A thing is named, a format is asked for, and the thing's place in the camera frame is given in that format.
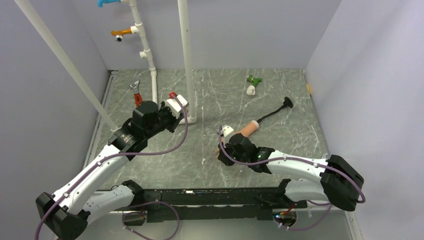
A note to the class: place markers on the mannequin hand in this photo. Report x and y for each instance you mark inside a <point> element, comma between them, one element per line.
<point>246,131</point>

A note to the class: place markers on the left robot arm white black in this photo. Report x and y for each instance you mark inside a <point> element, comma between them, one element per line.
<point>71,209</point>

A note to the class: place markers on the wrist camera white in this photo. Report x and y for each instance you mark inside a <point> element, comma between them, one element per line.
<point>226,133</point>
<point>176,103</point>

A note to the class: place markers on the green toy flashlight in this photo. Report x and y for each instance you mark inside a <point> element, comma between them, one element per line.
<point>253,80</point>

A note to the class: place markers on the white PVC pipe frame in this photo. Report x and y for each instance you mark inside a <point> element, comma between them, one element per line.
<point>32,15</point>

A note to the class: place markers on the black hand stand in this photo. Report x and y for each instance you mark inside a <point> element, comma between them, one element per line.
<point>287,103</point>

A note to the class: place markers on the blue faucet valve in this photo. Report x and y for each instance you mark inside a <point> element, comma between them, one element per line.
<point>101,3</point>

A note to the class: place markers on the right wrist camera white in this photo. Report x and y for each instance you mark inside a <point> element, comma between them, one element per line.
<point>226,133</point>

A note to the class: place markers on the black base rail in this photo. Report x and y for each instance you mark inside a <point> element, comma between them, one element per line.
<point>258,203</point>

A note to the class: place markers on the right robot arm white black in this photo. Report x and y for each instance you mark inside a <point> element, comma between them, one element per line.
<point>330,179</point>

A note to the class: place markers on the red adjustable wrench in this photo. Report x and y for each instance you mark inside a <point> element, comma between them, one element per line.
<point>137,96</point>

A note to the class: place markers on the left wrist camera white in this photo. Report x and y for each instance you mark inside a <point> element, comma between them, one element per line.
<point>176,103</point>

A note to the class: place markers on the orange faucet valve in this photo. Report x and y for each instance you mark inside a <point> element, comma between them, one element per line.
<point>119,34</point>

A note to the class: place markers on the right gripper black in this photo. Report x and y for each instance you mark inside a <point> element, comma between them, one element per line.
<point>223,157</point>

